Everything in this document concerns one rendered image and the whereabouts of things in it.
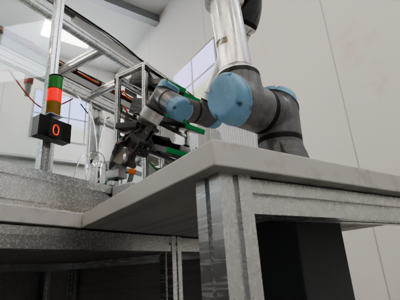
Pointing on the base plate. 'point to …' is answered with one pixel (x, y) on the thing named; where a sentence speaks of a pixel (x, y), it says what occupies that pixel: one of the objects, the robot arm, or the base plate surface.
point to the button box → (121, 187)
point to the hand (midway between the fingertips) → (115, 166)
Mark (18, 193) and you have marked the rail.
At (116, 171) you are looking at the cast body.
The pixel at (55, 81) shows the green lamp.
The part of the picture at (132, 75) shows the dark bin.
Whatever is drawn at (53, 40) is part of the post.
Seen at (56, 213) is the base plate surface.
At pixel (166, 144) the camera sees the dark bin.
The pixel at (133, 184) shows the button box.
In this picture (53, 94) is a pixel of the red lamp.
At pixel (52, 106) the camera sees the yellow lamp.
